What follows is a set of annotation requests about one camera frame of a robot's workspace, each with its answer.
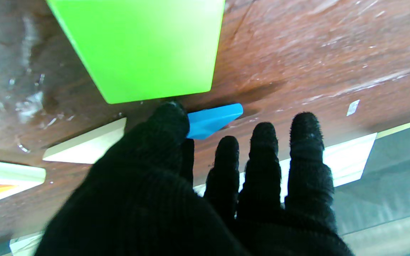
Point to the wooden square puzzle tray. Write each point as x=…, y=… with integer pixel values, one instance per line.
x=9, y=174

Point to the natural wood small tangram triangle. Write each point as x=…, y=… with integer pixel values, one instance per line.
x=91, y=145

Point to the marble coffee table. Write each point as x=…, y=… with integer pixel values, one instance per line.
x=347, y=160

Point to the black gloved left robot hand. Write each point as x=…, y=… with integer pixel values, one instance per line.
x=148, y=206

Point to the green tangram square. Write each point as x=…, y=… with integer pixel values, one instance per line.
x=144, y=46

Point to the dark brown leather sofa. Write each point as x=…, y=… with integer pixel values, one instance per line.
x=397, y=177

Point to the blue small tangram triangle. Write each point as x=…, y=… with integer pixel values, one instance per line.
x=212, y=121

